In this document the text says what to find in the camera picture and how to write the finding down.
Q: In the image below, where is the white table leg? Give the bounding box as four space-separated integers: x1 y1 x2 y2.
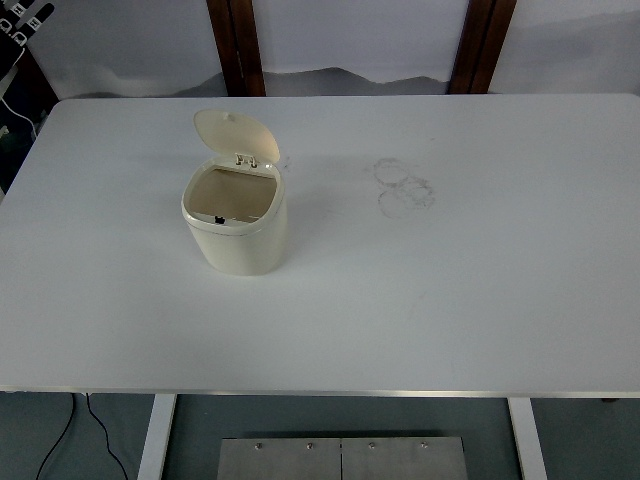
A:
137 394 177 480
507 397 548 480

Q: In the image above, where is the metal base plate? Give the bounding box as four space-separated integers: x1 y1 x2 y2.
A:
217 437 468 479

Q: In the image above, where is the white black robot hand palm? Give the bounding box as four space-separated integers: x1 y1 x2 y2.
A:
1 0 54 65

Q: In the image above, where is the left white table leg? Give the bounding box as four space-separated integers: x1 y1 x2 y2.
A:
137 394 177 480

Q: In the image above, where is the right white table leg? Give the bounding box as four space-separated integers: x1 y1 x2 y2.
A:
507 397 548 480

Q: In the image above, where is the white thin cable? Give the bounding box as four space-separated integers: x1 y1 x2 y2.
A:
0 94 39 144

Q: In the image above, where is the cream plastic trash can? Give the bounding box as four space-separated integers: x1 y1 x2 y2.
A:
181 109 288 276

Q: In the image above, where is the right wooden frame post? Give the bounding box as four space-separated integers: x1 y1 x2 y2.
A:
447 0 517 94

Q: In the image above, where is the black floor cable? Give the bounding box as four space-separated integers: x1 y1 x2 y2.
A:
34 392 129 480

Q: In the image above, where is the wooden frame post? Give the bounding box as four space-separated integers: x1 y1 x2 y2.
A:
206 0 266 97
447 0 517 94

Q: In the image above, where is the left wooden frame post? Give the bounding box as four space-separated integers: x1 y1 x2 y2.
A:
206 0 266 97

